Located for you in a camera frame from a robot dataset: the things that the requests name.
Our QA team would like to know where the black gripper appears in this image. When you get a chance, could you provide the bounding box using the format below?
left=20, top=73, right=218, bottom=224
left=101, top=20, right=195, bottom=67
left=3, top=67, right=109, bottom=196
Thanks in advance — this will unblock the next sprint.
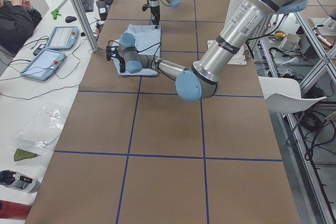
left=150, top=5, right=160, bottom=26
left=115, top=51, right=126, bottom=73

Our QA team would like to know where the light blue button-up shirt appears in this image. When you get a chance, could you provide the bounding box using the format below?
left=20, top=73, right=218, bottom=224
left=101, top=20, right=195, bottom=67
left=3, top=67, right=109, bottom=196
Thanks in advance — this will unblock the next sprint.
left=113, top=24, right=161, bottom=76

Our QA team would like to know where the upper blue teach pendant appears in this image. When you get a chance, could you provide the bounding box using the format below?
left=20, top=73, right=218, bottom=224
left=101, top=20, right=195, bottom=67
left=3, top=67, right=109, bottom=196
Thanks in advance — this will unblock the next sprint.
left=45, top=26, right=79, bottom=50

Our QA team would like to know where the blue teach pendant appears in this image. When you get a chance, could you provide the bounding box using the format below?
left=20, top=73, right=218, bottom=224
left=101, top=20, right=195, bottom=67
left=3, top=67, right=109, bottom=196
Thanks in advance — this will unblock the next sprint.
left=20, top=49, right=66, bottom=81
left=45, top=26, right=79, bottom=50

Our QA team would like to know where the black computer mouse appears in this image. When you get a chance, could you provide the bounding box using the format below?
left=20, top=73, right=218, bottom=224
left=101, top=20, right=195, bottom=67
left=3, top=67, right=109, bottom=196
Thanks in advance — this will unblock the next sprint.
left=65, top=16, right=77, bottom=23

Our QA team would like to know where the lower blue teach pendant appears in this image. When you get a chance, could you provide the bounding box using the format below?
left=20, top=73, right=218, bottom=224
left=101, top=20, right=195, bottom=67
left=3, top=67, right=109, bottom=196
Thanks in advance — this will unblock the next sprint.
left=20, top=49, right=66, bottom=81

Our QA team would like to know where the green plastic clamp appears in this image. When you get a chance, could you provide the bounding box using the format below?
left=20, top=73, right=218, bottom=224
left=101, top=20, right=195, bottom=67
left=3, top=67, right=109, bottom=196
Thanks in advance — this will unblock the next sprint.
left=51, top=8, right=61, bottom=20

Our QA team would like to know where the clear plastic bag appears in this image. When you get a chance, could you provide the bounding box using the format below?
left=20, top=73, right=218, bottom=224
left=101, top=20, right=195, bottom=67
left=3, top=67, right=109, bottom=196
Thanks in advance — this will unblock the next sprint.
left=13, top=103, right=70, bottom=155

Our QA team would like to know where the person in black jacket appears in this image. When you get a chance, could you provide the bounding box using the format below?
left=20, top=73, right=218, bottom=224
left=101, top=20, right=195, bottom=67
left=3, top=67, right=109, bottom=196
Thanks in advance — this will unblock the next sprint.
left=1, top=0, right=42, bottom=55

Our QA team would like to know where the white box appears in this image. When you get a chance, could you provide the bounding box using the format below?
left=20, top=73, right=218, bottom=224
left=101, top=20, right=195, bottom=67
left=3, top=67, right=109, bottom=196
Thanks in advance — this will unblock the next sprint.
left=279, top=34, right=300, bottom=51

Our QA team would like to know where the olive green cloth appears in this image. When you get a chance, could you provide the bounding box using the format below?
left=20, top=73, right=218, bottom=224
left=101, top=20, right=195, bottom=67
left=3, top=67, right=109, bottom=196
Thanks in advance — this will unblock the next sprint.
left=13, top=148, right=37, bottom=162

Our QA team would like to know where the white plastic chair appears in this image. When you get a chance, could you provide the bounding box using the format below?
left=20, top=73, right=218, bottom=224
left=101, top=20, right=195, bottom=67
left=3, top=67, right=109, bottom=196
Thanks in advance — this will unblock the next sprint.
left=258, top=76, right=327, bottom=113

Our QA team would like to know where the grey black bottle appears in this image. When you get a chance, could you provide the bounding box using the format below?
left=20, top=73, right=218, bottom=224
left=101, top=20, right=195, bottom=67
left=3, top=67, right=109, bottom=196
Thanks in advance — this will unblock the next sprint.
left=1, top=170, right=40, bottom=194

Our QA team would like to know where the red object at edge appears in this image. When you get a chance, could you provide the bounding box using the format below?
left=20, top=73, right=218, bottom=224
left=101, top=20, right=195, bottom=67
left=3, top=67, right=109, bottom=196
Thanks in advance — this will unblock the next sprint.
left=0, top=200, right=32, bottom=220

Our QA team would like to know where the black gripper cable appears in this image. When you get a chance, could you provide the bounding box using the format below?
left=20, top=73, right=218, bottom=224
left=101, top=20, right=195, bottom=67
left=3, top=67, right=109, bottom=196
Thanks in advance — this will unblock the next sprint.
left=107, top=39, right=162, bottom=63

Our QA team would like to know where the aluminium frame post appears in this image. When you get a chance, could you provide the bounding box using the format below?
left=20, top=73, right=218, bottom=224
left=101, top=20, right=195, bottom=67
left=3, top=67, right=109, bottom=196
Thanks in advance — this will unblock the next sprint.
left=71, top=0, right=98, bottom=52

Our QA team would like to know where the aluminium frame rail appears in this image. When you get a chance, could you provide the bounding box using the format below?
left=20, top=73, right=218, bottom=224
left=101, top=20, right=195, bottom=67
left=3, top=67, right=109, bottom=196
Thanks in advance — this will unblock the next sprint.
left=254, top=37, right=335, bottom=223

